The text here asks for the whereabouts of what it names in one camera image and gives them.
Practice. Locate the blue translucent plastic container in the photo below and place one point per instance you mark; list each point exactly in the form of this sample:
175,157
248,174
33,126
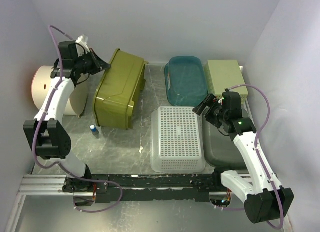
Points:
185,81

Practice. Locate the olive green tub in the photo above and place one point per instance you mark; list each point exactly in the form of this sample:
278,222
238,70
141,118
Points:
118,91

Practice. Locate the white perforated basket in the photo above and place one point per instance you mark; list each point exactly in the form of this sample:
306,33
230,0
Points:
176,141

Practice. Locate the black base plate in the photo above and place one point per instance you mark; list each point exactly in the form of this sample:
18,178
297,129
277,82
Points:
198,187

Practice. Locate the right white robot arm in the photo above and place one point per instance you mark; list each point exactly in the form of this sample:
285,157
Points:
265,199

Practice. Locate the small blue capped bottle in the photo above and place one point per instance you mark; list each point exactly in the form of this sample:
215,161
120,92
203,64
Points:
94,130

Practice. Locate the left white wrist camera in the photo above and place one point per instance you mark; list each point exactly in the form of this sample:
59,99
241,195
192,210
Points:
82,44

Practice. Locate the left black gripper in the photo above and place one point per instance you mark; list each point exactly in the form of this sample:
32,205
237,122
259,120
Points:
100,65

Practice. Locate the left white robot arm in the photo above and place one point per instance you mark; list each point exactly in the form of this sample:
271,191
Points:
45,134

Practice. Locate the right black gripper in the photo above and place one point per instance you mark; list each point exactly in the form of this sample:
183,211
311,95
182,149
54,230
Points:
208,101

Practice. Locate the pale green perforated box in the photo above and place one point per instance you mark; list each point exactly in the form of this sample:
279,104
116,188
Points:
222,74

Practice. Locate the cream cylindrical container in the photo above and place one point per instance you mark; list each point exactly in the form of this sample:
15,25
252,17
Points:
40,86

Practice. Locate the large metal tray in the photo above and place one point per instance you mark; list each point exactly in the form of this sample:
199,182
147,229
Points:
220,150

